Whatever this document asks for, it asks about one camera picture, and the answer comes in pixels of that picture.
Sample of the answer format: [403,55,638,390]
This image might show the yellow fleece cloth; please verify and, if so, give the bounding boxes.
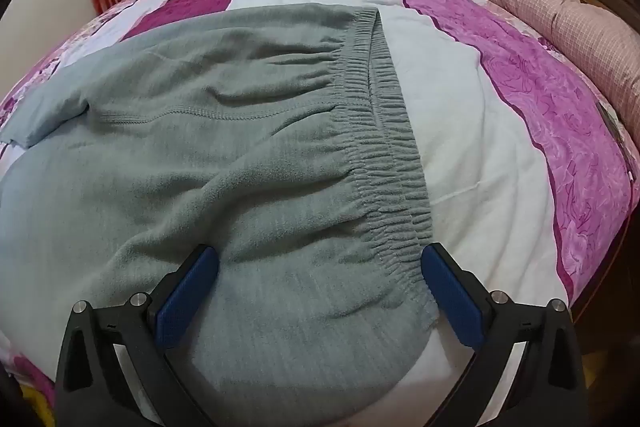
[14,386,57,427]

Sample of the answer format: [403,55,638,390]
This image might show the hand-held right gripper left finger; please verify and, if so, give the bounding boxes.
[54,244,221,427]

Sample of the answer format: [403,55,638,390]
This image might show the pink floral bed blanket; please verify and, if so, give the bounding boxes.
[0,0,638,427]

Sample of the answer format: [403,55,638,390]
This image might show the grey fleece pants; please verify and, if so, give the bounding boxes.
[0,3,441,427]

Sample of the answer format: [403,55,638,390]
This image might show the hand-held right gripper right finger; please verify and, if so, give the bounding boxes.
[421,242,591,427]

